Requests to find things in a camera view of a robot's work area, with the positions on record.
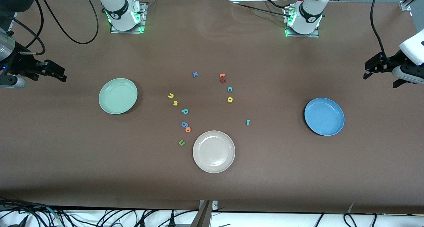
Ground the blue plate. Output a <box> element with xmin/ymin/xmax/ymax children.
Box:
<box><xmin>304</xmin><ymin>97</ymin><xmax>345</xmax><ymax>136</ymax></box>

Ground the light green plate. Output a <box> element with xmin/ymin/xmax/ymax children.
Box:
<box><xmin>98</xmin><ymin>78</ymin><xmax>138</xmax><ymax>115</ymax></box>

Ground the brown table cover sheet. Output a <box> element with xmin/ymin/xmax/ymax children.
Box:
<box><xmin>0</xmin><ymin>0</ymin><xmax>424</xmax><ymax>214</ymax></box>

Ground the beige plate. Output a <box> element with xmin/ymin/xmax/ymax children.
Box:
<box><xmin>192</xmin><ymin>130</ymin><xmax>236</xmax><ymax>173</ymax></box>

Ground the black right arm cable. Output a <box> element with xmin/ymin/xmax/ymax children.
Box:
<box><xmin>10</xmin><ymin>0</ymin><xmax>100</xmax><ymax>56</ymax></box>

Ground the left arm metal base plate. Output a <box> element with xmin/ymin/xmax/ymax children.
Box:
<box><xmin>285</xmin><ymin>7</ymin><xmax>320</xmax><ymax>38</ymax></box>

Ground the thin black base cable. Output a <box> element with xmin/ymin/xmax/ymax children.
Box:
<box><xmin>263</xmin><ymin>0</ymin><xmax>296</xmax><ymax>9</ymax></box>
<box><xmin>229</xmin><ymin>0</ymin><xmax>288</xmax><ymax>16</ymax></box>

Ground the teal floor cable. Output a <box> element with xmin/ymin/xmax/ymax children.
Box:
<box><xmin>45</xmin><ymin>205</ymin><xmax>62</xmax><ymax>217</ymax></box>

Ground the looped black floor cable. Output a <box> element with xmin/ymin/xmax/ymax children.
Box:
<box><xmin>343</xmin><ymin>213</ymin><xmax>378</xmax><ymax>227</ymax></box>

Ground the aluminium frame post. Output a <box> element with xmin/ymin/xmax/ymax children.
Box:
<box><xmin>190</xmin><ymin>200</ymin><xmax>218</xmax><ymax>227</ymax></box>

